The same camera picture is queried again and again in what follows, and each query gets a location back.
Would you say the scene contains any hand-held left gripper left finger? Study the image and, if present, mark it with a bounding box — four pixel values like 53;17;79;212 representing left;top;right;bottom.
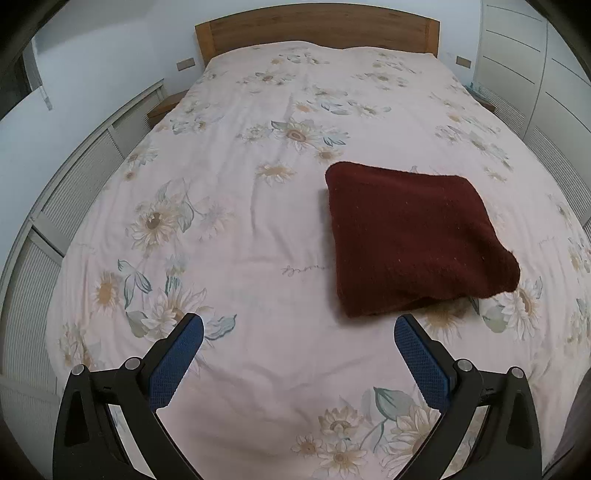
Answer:
53;313;205;480

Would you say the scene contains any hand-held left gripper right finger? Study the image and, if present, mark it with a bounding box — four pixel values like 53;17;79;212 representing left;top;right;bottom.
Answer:
394;315;542;480

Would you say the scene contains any dark red towel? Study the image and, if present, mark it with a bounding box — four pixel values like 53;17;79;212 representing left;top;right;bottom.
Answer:
324;161;522;319

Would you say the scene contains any bed with floral sheet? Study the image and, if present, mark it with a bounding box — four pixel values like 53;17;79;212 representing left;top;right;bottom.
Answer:
46;41;591;480

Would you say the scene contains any wooden nightstand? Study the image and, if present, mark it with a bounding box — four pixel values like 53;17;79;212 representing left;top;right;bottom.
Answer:
471;90;498;114
147;90;188;127

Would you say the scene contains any dark window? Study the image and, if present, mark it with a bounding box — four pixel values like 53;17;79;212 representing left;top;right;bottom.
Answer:
0;39;54;121

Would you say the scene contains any white wardrobe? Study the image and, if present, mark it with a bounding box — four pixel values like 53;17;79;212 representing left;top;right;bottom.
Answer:
471;0;591;217

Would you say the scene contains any wooden bed headboard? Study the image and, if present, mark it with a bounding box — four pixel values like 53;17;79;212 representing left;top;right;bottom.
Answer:
195;4;441;71

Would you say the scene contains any white louvered wall cabinet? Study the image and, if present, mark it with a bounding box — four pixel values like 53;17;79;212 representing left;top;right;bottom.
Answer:
0;78;166;462

